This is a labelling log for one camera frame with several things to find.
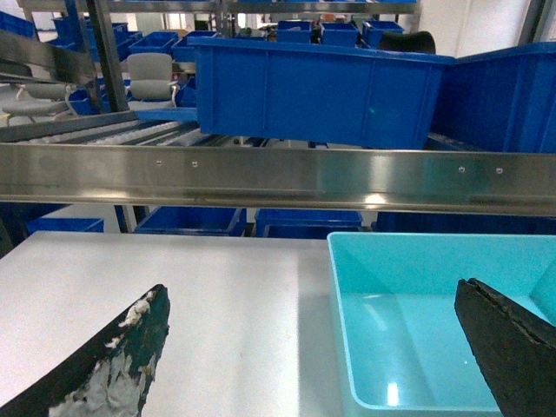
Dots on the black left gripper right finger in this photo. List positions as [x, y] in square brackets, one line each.
[513, 347]

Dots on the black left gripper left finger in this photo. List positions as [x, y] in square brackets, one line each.
[110, 374]

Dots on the light teal plastic bin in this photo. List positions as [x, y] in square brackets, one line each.
[400, 347]

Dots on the blue bin at right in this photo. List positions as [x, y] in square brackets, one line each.
[500, 101]

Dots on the white roller conveyor track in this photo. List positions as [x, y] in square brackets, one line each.
[181, 134]

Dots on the large blue plastic bin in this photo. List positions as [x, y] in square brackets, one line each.
[376, 99]

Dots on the steel shelf front rail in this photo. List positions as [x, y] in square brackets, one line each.
[377, 180]

